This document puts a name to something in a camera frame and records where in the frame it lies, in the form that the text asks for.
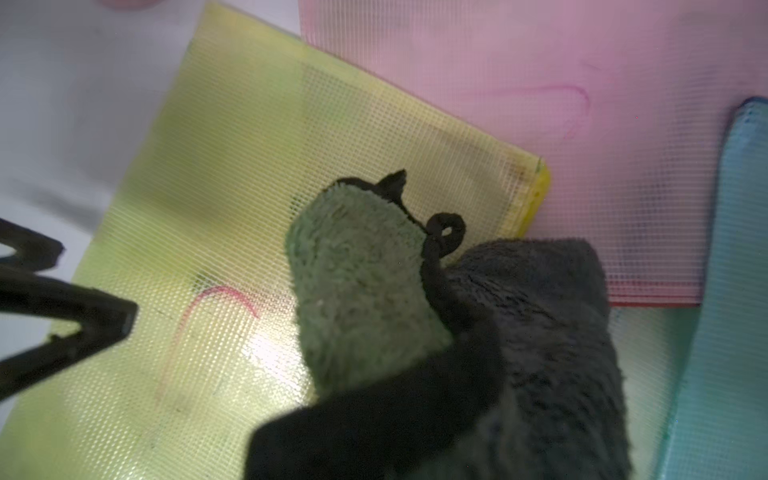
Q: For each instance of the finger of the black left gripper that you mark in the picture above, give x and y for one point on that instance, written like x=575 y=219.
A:
x=31 y=250
x=91 y=321

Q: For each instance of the yellow mesh document bag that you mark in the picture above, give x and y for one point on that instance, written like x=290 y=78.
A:
x=255 y=125

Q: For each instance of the green and grey cleaning cloth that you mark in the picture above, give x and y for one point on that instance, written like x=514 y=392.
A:
x=430 y=361

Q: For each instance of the pink mesh document bag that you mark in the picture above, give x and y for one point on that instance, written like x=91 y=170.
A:
x=627 y=102

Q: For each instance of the light green document bag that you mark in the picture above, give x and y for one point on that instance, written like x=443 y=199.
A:
x=653 y=346

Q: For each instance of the large teal document bag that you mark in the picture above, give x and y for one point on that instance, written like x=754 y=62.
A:
x=718 y=429

